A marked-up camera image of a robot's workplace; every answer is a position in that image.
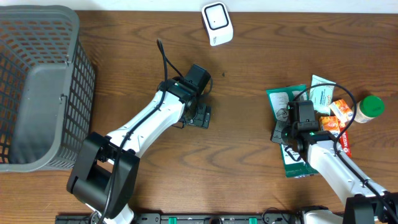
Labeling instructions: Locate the green 3M product pouch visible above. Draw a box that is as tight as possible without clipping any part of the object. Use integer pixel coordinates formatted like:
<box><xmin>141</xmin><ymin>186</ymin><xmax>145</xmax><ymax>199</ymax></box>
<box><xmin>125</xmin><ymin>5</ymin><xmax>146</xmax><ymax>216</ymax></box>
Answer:
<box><xmin>266</xmin><ymin>84</ymin><xmax>317</xmax><ymax>178</ymax></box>

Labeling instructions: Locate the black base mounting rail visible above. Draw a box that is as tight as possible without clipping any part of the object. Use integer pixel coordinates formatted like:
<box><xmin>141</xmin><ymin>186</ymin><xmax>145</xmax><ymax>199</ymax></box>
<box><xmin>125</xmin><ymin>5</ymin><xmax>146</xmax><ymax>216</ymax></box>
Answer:
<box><xmin>55</xmin><ymin>212</ymin><xmax>343</xmax><ymax>224</ymax></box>

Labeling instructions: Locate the light green wipes pack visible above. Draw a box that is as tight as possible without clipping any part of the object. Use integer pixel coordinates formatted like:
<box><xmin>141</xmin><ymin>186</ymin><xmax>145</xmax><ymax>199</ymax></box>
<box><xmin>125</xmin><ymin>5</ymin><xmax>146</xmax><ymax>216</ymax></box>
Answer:
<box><xmin>309</xmin><ymin>75</ymin><xmax>335</xmax><ymax>116</ymax></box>

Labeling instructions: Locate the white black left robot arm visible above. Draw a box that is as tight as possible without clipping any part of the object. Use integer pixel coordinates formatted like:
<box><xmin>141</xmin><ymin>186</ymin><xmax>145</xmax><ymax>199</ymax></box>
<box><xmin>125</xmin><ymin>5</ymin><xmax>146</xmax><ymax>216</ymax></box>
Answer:
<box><xmin>67</xmin><ymin>64</ymin><xmax>213</xmax><ymax>223</ymax></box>

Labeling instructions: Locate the white cube barcode scanner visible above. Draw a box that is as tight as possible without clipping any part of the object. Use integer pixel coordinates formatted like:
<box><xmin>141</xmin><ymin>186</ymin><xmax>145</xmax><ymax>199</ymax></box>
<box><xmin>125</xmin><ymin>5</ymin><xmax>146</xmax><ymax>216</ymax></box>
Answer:
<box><xmin>201</xmin><ymin>2</ymin><xmax>234</xmax><ymax>47</ymax></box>

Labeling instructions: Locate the green lid white jar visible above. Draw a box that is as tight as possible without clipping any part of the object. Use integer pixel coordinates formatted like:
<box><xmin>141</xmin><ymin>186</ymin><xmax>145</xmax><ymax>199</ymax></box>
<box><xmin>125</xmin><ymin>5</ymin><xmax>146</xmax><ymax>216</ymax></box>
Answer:
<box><xmin>352</xmin><ymin>95</ymin><xmax>385</xmax><ymax>123</ymax></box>

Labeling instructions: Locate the grey plastic shopping basket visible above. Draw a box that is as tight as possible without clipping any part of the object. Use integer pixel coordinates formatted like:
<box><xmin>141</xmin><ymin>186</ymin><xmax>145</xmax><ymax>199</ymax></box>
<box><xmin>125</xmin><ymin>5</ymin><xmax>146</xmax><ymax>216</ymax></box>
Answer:
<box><xmin>1</xmin><ymin>6</ymin><xmax>96</xmax><ymax>172</ymax></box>

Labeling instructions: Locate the red Nescafe stick box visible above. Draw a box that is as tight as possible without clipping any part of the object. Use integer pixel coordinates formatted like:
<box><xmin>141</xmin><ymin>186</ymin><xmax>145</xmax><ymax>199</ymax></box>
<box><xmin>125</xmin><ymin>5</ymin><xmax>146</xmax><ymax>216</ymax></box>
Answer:
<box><xmin>338</xmin><ymin>121</ymin><xmax>352</xmax><ymax>158</ymax></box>

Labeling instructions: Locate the orange white small packet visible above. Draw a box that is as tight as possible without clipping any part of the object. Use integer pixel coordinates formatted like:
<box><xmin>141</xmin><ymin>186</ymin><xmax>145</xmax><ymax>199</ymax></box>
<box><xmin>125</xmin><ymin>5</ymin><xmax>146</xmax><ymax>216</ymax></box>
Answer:
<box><xmin>319</xmin><ymin>116</ymin><xmax>340</xmax><ymax>137</ymax></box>

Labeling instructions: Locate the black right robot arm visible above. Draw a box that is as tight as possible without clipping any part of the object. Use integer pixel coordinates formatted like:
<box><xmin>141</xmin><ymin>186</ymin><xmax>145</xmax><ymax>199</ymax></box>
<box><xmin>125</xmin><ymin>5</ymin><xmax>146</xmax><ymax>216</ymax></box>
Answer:
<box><xmin>271</xmin><ymin>121</ymin><xmax>397</xmax><ymax>223</ymax></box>

